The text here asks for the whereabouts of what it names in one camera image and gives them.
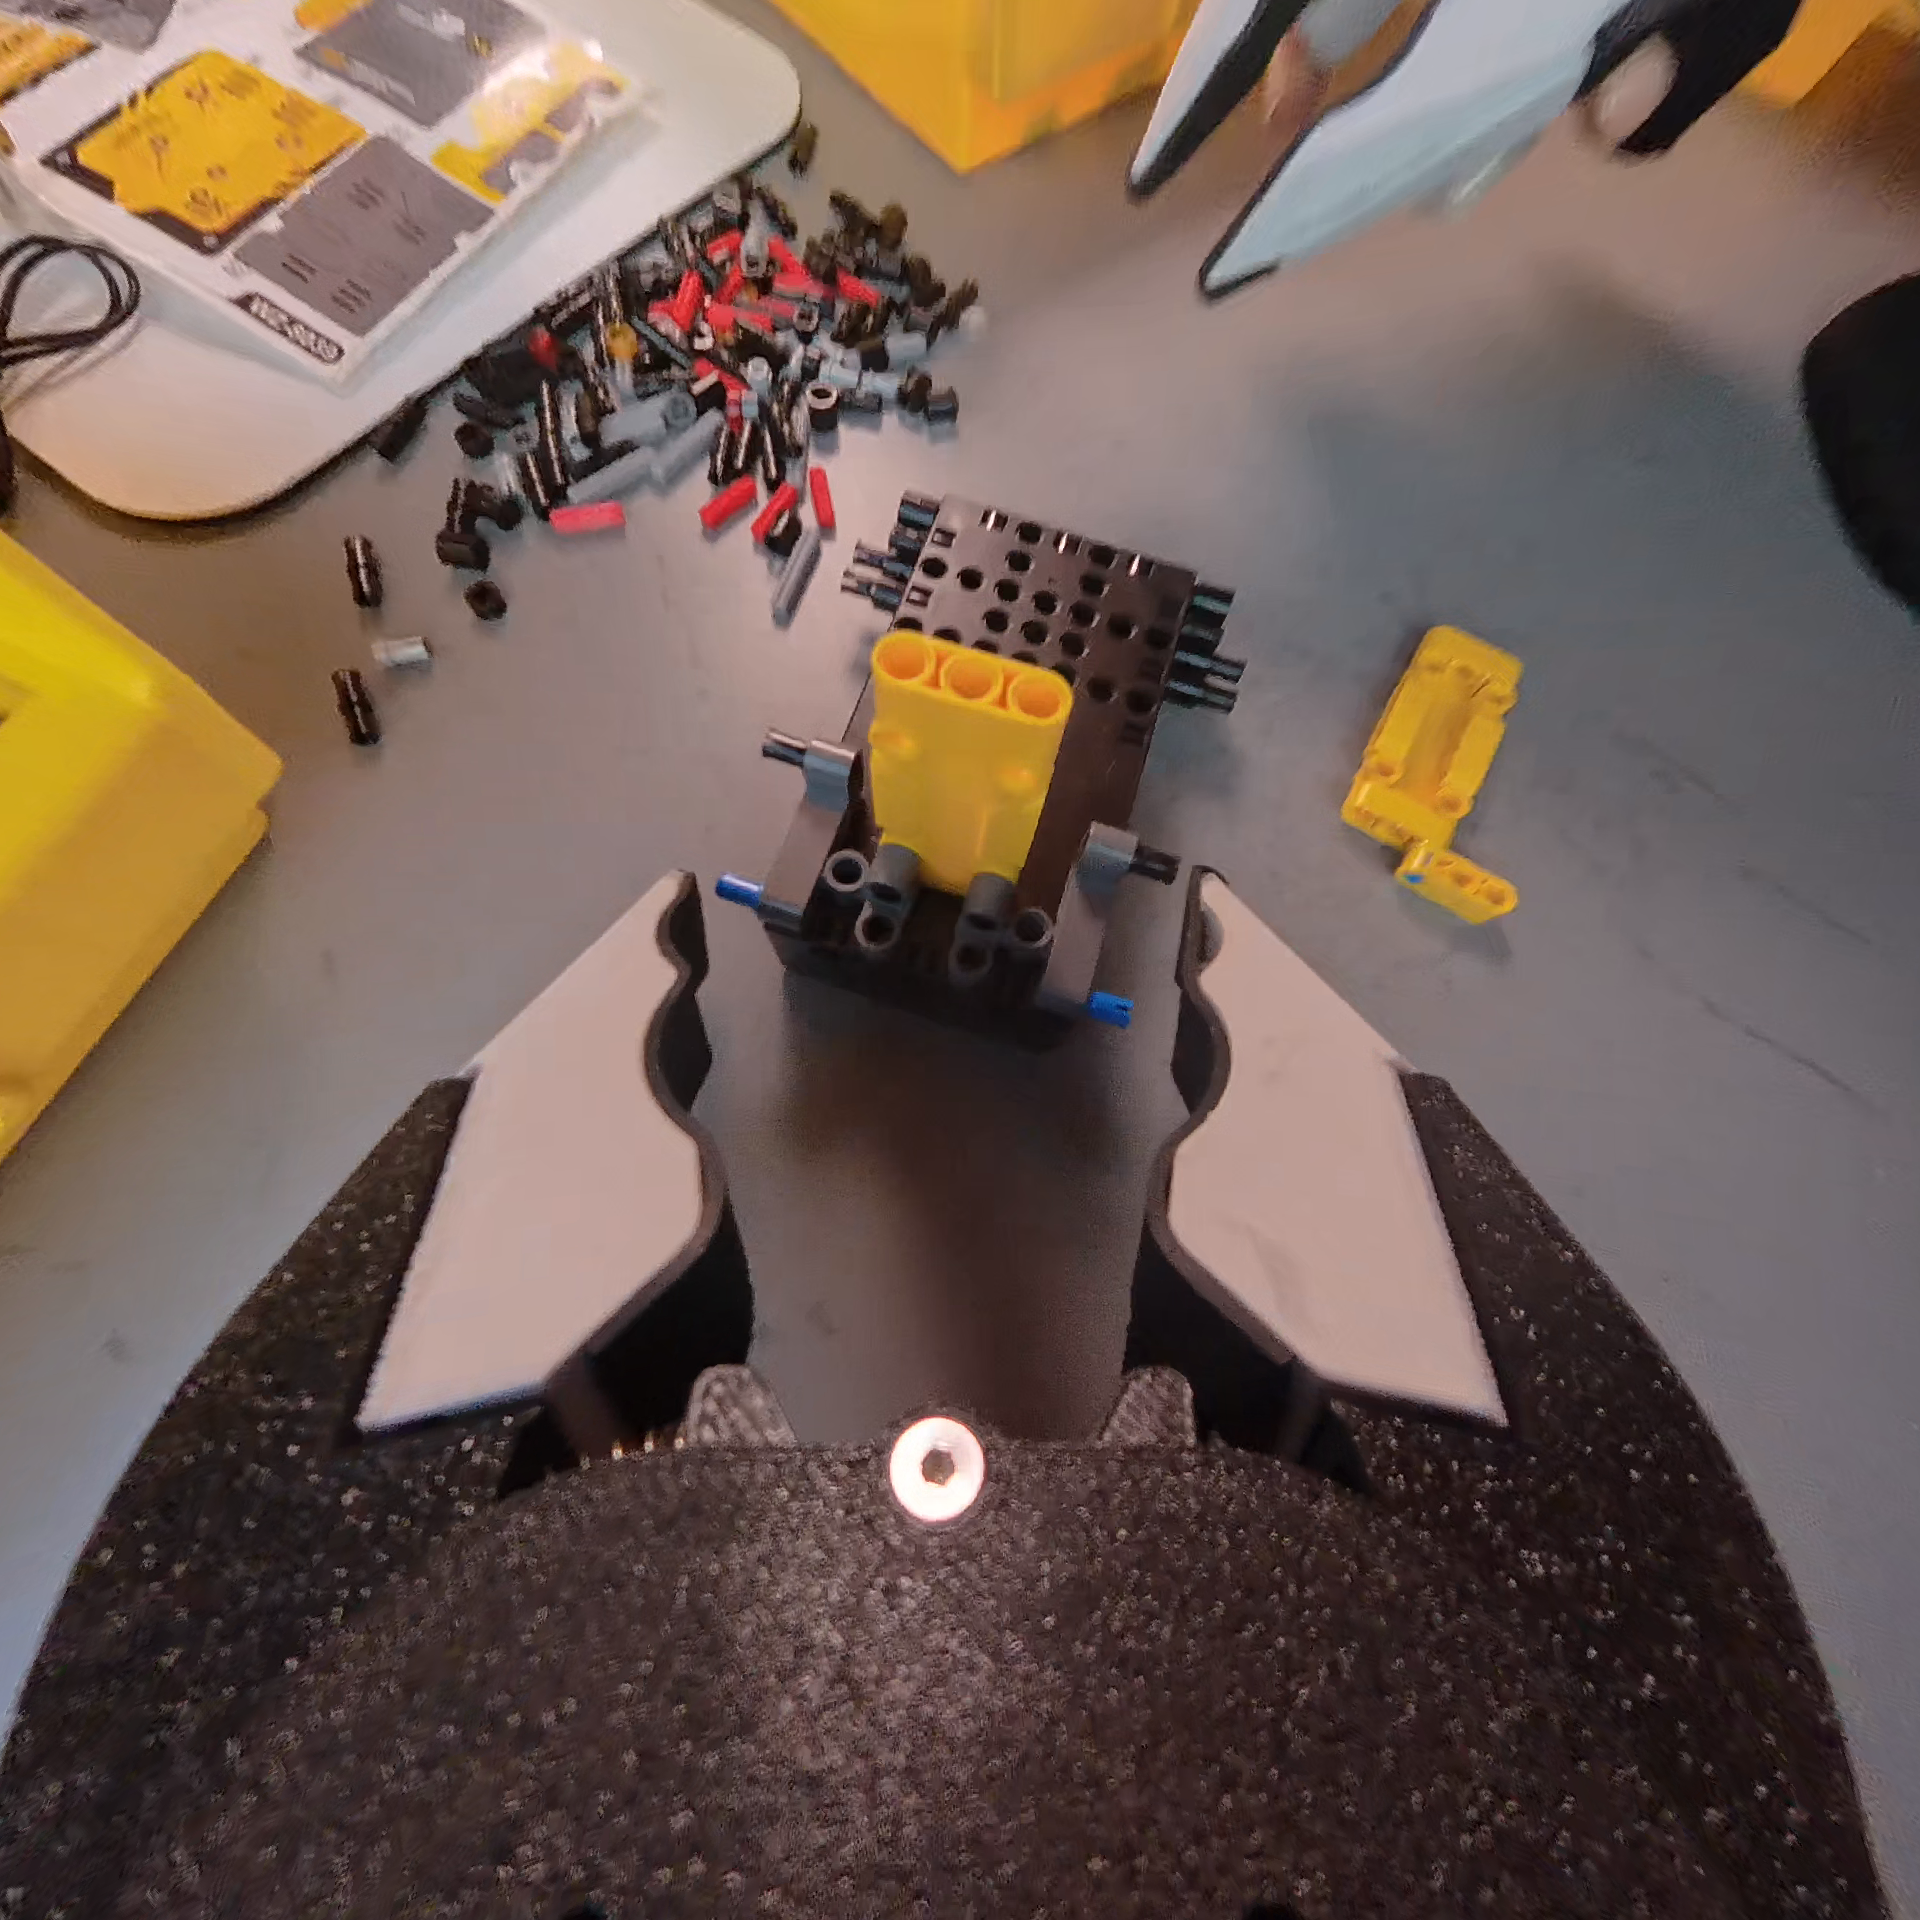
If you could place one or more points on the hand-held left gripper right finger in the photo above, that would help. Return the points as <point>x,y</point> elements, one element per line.
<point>1321,1200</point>

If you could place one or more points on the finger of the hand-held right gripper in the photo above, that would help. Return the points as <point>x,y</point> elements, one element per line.
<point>1261,60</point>
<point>1441,120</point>

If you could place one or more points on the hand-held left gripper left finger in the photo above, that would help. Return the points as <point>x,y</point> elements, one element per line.
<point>556,1200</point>

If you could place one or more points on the blue lego pin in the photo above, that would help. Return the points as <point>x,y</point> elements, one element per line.
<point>1111,1007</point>
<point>736,888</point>

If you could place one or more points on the small yellow lego beam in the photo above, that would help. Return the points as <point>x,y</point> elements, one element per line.
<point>1463,880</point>

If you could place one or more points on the yellow lego panel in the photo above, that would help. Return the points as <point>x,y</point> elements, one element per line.
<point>1434,736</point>

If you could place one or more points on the black lego model yellow beam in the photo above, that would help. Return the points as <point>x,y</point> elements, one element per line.
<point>1020,600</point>

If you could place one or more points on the pile of loose lego pieces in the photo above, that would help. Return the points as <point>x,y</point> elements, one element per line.
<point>691,391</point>

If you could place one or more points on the person's right hand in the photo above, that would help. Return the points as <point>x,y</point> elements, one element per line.
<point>1637,106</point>

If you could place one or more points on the white stand base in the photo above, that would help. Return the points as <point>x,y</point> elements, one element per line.
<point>180,451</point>

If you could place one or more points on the sticker sheet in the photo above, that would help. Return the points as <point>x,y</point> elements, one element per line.
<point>270,151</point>

